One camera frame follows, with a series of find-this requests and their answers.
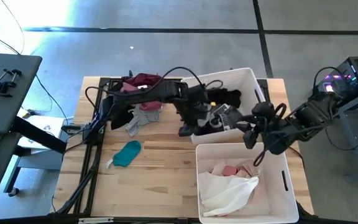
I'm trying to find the pale pink garment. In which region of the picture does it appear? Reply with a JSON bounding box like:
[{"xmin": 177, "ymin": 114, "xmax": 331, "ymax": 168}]
[{"xmin": 209, "ymin": 158, "xmax": 262, "ymax": 187}]

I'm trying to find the white garment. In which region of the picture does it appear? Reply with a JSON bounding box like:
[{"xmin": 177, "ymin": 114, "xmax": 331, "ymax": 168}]
[{"xmin": 197, "ymin": 172, "xmax": 260, "ymax": 218}]

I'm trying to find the light grey cloth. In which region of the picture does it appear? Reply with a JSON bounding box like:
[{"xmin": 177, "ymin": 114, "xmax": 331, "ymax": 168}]
[{"xmin": 196, "ymin": 111, "xmax": 213, "ymax": 128}]

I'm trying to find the grey garment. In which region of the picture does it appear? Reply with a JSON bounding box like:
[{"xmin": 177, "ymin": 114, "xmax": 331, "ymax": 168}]
[{"xmin": 124, "ymin": 104, "xmax": 162, "ymax": 138}]

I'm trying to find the dark maroon garment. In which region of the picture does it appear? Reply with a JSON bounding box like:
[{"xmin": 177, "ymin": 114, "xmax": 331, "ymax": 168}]
[{"xmin": 125, "ymin": 73, "xmax": 163, "ymax": 88}]

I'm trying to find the white plastic laundry basket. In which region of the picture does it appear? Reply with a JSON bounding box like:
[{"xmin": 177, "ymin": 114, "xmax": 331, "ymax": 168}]
[
  {"xmin": 180, "ymin": 67, "xmax": 267, "ymax": 146},
  {"xmin": 195, "ymin": 142, "xmax": 300, "ymax": 224}
]

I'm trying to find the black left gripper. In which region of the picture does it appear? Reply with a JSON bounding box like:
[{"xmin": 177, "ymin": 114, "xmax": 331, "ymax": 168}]
[{"xmin": 174, "ymin": 83, "xmax": 219, "ymax": 138}]

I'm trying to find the teal garment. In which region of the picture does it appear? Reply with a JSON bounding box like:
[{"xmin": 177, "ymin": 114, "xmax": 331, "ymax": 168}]
[{"xmin": 106, "ymin": 139, "xmax": 142, "ymax": 169}]

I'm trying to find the white cardboard box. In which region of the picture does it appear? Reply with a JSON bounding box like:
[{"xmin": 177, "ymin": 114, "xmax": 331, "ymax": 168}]
[{"xmin": 16, "ymin": 114, "xmax": 65, "ymax": 155}]

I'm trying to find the salmon pink garment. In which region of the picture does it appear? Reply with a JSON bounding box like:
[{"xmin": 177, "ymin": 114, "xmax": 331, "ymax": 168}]
[{"xmin": 222, "ymin": 165, "xmax": 238, "ymax": 177}]

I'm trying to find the large black garment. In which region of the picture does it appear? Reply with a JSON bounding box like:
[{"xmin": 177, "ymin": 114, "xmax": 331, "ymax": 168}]
[{"xmin": 208, "ymin": 88, "xmax": 242, "ymax": 109}]

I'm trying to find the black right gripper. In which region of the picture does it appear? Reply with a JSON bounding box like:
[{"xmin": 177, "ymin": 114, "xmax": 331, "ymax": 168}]
[{"xmin": 236, "ymin": 101, "xmax": 292, "ymax": 156}]

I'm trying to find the mauve garment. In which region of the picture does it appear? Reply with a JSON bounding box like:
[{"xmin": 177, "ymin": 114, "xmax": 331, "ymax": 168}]
[{"xmin": 120, "ymin": 81, "xmax": 164, "ymax": 112}]

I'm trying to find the black desk leg frame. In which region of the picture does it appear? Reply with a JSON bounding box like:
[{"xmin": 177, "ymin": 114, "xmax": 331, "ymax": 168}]
[{"xmin": 3, "ymin": 116, "xmax": 68, "ymax": 195}]

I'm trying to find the black clamp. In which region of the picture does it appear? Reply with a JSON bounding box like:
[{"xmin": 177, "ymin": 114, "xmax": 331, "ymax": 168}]
[{"xmin": 0, "ymin": 68, "xmax": 23, "ymax": 98}]

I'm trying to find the silver camera bracket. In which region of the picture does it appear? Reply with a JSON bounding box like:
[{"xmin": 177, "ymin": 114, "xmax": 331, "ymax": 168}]
[{"xmin": 78, "ymin": 217, "xmax": 115, "ymax": 224}]

